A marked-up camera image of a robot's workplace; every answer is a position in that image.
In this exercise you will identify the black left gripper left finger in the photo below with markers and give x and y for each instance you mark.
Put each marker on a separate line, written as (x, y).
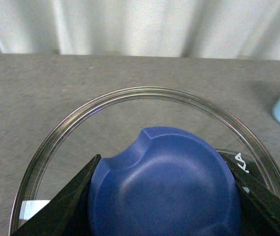
(67, 213)

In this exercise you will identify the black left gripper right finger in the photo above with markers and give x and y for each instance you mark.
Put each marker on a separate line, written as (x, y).
(260, 207)

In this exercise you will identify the glass lid blue knob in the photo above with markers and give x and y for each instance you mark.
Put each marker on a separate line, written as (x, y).
(161, 172)

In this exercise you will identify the white pleated curtain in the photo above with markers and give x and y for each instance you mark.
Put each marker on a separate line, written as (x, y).
(223, 29)

